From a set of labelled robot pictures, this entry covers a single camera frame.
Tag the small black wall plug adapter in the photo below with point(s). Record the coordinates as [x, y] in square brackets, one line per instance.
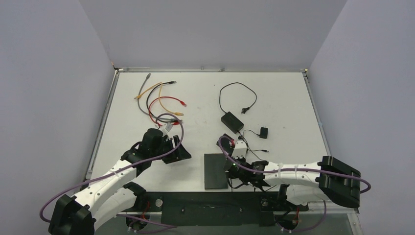
[263, 133]

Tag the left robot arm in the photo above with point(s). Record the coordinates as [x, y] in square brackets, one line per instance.
[107, 196]

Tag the black Mercury switch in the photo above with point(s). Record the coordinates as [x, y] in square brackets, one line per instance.
[214, 174]

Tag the black power brick adapter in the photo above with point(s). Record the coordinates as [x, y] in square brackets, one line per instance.
[232, 122]

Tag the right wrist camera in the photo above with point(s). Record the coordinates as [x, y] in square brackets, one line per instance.
[239, 150]

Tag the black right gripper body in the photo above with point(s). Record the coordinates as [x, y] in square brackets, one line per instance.
[236, 172]

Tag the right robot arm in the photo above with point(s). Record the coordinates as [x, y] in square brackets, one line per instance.
[329, 179]

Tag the ribbed black network switch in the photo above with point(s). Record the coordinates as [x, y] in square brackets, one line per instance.
[227, 141]

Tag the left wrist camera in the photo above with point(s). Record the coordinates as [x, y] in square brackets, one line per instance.
[166, 128]

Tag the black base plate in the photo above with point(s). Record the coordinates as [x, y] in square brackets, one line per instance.
[220, 208]

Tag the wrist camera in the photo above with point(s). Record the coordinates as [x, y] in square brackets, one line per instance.
[239, 150]
[166, 128]

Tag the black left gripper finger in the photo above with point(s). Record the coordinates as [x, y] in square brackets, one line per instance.
[173, 158]
[180, 152]

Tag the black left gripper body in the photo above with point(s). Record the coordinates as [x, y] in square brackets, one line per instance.
[167, 146]

